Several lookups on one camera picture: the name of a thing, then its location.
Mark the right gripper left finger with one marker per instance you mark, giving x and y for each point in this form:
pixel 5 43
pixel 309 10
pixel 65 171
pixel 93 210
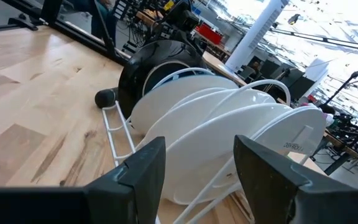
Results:
pixel 135 186

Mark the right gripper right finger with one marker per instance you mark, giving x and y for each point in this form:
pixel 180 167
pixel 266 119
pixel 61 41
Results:
pixel 269 186

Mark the black and white plate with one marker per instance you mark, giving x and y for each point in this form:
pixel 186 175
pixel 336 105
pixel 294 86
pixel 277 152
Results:
pixel 135 71

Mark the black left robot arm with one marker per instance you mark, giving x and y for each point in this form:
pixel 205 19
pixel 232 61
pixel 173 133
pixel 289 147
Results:
pixel 166 34

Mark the red and black crate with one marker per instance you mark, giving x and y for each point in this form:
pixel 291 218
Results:
pixel 210 33

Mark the tan wooden desk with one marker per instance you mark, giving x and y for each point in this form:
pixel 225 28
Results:
pixel 216 65

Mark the white pillar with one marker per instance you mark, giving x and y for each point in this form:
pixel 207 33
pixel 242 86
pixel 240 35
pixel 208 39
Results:
pixel 256 34

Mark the black office chairs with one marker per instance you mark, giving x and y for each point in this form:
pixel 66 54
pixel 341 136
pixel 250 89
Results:
pixel 278 81

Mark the black aluminium frame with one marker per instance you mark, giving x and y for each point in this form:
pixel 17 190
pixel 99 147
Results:
pixel 73 31

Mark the black overhead rail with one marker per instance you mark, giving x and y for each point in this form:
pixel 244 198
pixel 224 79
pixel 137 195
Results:
pixel 322 39

